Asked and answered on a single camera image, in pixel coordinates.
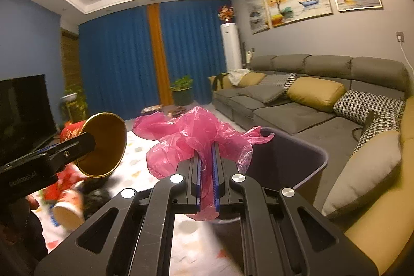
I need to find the wall socket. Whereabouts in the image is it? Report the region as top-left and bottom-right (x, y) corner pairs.
(396, 32), (405, 43)

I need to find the black television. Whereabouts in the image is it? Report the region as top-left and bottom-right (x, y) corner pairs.
(0, 74), (57, 165)

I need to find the potted green plant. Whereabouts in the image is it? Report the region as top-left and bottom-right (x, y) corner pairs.
(170, 75), (194, 107)

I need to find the blue curtain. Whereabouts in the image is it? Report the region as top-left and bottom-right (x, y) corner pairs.
(79, 0), (232, 120)

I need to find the white standing air conditioner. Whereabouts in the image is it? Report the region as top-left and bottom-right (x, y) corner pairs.
(220, 23), (242, 72)

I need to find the dark grey cushion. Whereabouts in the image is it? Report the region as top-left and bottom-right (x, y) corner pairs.
(239, 85), (285, 104)

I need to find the grey sectional sofa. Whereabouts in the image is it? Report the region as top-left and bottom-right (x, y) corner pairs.
(213, 54), (413, 275)

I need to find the orange curtain strip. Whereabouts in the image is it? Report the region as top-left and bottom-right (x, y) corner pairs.
(147, 3), (173, 106)

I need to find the yellow cushion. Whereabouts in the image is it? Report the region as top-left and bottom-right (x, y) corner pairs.
(237, 72), (266, 87)
(287, 76), (346, 113)

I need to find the patterned white tablecloth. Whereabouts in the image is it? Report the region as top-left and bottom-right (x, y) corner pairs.
(33, 131), (243, 275)

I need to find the far yellow cushion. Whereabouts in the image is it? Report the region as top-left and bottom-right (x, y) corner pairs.
(237, 72), (266, 87)

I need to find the white apple paper cup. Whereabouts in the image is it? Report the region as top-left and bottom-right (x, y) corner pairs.
(52, 189), (84, 231)

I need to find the black plastic bag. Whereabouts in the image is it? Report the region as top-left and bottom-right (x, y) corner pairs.
(78, 176), (112, 220)

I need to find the red foil snack bag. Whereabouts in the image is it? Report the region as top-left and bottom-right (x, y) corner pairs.
(41, 164), (88, 203)

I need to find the plant on stand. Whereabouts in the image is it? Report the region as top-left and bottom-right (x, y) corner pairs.
(60, 85), (89, 123)

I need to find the far patterned cushion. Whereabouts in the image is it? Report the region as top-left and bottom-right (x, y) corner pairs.
(260, 73), (298, 90)

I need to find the red flower decoration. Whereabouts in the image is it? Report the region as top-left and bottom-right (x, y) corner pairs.
(218, 5), (235, 23)

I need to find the light grey cushion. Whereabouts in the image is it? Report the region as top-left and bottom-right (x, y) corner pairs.
(321, 130), (401, 219)

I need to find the black white patterned cushion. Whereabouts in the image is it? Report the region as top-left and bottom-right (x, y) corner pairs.
(332, 90), (405, 130)

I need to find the left small painting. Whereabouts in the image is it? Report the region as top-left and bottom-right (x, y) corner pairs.
(246, 0), (269, 34)

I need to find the pink plastic bag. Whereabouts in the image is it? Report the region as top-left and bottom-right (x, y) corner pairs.
(133, 107), (274, 221)

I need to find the white charging cable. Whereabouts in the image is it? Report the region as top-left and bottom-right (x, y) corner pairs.
(400, 40), (414, 77)

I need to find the red snake paper cup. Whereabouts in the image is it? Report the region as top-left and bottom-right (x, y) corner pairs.
(60, 112), (127, 178)

